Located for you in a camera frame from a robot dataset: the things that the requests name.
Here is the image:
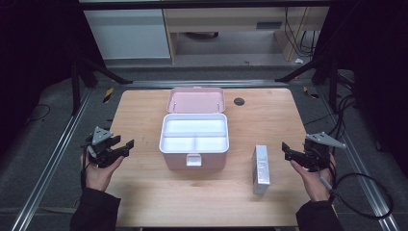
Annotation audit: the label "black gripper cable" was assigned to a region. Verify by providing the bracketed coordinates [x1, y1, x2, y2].
[319, 172, 395, 221]
[80, 143, 97, 191]

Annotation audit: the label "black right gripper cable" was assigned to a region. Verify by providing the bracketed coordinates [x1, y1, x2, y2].
[319, 172, 395, 221]

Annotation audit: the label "white and silver carton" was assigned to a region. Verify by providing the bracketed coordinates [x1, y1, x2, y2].
[251, 144, 271, 195]

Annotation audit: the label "pink storage box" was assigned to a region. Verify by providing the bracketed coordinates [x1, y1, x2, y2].
[158, 87, 231, 171]

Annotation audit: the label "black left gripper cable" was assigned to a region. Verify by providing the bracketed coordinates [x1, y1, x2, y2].
[80, 143, 97, 191]

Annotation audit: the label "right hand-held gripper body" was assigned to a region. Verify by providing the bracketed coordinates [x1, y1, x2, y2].
[302, 131, 347, 173]

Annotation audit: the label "person's right hand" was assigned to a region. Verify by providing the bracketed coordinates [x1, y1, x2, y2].
[290, 153, 338, 203]

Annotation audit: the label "black floor cables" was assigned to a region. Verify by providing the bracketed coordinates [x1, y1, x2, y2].
[302, 93, 358, 140]

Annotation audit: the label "black hanging desk cables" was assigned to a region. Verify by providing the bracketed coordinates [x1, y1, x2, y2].
[283, 7, 322, 59]

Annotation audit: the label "white cabinet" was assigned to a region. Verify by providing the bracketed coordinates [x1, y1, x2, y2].
[83, 8, 171, 61]

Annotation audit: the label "black metal stand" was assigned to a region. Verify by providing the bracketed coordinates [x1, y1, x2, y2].
[70, 47, 134, 116]
[274, 47, 342, 114]

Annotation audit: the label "aluminium floor rail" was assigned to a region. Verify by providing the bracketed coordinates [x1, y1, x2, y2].
[315, 86, 402, 231]
[10, 87, 94, 231]

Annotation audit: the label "person's left hand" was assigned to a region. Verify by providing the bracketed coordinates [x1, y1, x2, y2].
[81, 150, 126, 193]

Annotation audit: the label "thin black floor cable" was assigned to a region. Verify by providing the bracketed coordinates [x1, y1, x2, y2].
[24, 103, 52, 126]

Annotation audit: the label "light wooden desk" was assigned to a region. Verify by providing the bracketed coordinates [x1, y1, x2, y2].
[162, 6, 331, 64]

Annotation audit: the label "yellow and black tape strip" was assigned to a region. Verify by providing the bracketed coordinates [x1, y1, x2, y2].
[102, 87, 115, 104]
[302, 86, 321, 100]

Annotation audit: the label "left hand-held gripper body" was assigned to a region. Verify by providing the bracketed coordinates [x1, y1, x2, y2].
[84, 126, 125, 168]

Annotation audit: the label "white divided tray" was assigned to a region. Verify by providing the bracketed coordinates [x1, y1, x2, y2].
[159, 113, 230, 154]

